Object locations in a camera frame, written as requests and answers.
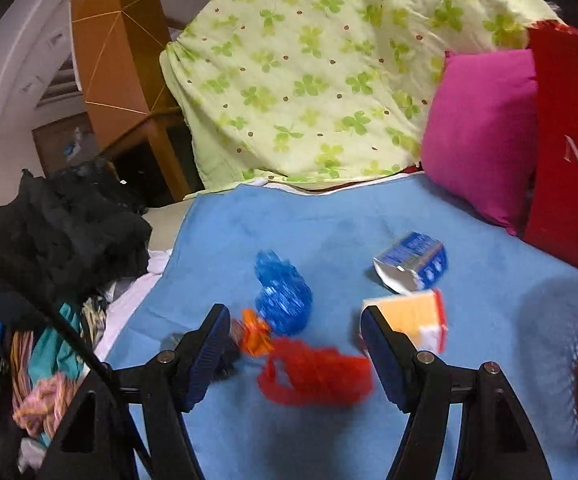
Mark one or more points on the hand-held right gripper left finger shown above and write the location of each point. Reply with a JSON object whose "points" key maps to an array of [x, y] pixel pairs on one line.
{"points": [[209, 355]]}

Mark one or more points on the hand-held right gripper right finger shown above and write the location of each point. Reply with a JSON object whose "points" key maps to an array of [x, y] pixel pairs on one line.
{"points": [[379, 350]]}

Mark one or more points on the orange and white carton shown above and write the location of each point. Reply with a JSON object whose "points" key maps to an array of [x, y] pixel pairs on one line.
{"points": [[414, 315]]}

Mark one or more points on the orange wrapper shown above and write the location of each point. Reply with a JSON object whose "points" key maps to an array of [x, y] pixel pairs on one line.
{"points": [[256, 335]]}

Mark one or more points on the blue plastic bag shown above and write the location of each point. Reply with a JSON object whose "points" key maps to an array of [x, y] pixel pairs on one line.
{"points": [[284, 300]]}

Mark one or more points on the blue and white carton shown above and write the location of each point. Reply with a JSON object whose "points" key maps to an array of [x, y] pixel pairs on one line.
{"points": [[419, 255]]}

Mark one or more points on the pale bed sheet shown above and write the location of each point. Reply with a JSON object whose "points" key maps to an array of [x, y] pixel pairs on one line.
{"points": [[129, 290]]}

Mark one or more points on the blue blanket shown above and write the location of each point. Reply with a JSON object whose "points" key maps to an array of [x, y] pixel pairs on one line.
{"points": [[294, 230]]}

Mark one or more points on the pile of colourful clothes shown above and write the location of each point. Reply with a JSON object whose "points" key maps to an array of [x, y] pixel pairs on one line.
{"points": [[49, 355]]}

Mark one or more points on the black cloth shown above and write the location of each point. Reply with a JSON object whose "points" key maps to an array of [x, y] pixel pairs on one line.
{"points": [[59, 230]]}

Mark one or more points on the magenta pillow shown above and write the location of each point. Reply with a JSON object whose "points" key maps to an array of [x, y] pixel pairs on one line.
{"points": [[479, 140]]}

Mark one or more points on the green clover print quilt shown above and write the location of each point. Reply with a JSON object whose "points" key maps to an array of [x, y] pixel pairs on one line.
{"points": [[319, 60]]}

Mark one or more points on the orange wooden cabinet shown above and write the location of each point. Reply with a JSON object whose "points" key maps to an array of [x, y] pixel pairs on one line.
{"points": [[114, 35]]}

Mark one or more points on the framed wall picture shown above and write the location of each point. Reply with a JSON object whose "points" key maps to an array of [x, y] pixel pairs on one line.
{"points": [[69, 145]]}

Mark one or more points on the white wall vent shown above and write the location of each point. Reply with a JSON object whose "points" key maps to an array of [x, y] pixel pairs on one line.
{"points": [[59, 85]]}

